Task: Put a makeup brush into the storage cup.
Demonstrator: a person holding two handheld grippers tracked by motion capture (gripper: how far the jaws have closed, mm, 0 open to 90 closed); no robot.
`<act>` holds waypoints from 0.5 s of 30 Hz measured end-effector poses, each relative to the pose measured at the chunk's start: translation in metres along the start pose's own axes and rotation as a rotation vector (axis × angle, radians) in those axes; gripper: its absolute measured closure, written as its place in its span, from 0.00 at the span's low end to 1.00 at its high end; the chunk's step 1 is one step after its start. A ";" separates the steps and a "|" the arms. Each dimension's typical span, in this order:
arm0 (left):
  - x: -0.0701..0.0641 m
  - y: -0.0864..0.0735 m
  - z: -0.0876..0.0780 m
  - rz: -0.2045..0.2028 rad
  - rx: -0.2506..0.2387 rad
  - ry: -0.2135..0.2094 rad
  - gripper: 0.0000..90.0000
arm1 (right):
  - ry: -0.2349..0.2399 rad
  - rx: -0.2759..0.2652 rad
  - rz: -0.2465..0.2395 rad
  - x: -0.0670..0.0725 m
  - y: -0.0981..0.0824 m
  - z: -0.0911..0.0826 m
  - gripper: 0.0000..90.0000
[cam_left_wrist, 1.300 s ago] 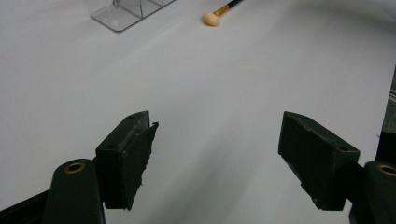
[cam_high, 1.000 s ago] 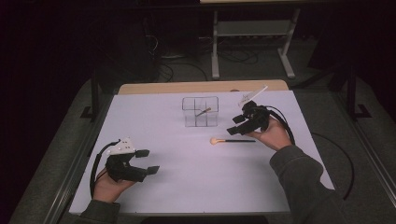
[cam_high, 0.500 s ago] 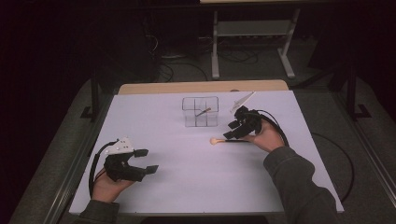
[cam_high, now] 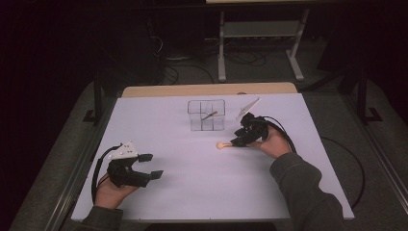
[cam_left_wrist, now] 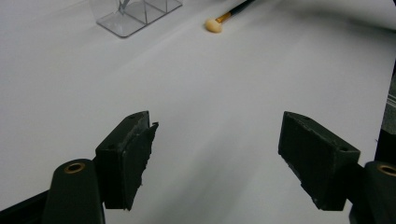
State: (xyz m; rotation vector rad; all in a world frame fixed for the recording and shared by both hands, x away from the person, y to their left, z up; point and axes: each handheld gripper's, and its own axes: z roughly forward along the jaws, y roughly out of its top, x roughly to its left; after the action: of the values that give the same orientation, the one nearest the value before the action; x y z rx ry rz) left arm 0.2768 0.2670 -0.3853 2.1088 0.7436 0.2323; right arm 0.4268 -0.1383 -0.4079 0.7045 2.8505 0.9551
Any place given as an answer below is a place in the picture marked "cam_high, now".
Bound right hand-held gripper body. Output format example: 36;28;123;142
236;97;271;143

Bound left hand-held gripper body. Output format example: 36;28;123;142
107;141;152;189

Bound clear plastic compartment organizer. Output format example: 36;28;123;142
187;99;226;132

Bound person's left hand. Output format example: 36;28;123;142
93;172;140;211

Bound person's right hand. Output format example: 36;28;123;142
255;125;293;160

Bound white board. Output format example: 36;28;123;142
70;93;356;223

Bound wooden table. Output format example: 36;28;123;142
121;82;298;98

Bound black metal stand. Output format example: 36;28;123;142
356;67;385;125
82;72;106;127

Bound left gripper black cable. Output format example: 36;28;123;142
90;144;123;205

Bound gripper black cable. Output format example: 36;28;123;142
262;115;298;154
90;144;123;205

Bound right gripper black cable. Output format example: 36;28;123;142
262;115;298;154

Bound tangled black floor cables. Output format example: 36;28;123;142
223;47;268;67

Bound black floor cable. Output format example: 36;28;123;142
162;64;216;86

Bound white metal desk frame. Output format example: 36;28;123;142
205;0;311;83

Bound long black looped cable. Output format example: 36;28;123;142
320;136;367;210

